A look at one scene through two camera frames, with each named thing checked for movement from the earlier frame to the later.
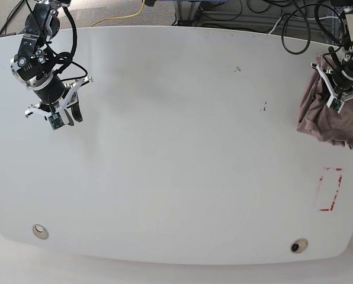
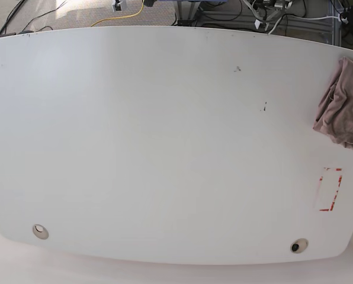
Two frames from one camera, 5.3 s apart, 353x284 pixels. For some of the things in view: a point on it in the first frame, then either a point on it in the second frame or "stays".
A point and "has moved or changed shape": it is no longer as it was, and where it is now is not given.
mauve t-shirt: (321, 123) has moved or changed shape
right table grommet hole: (299, 245) stays
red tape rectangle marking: (332, 205) stays
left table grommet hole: (40, 232) stays
